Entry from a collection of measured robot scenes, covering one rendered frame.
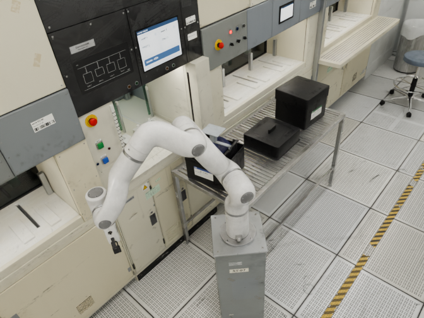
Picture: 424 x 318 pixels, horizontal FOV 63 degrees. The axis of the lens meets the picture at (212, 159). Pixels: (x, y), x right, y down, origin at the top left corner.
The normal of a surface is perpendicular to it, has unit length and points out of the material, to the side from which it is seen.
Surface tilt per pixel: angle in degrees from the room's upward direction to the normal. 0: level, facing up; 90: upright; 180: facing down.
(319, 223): 0
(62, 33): 90
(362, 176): 0
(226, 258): 90
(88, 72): 90
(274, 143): 0
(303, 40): 90
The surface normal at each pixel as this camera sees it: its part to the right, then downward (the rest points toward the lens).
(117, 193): 0.67, -0.20
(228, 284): 0.05, 0.62
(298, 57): -0.66, 0.51
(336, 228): -0.07, -0.78
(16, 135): 0.74, 0.37
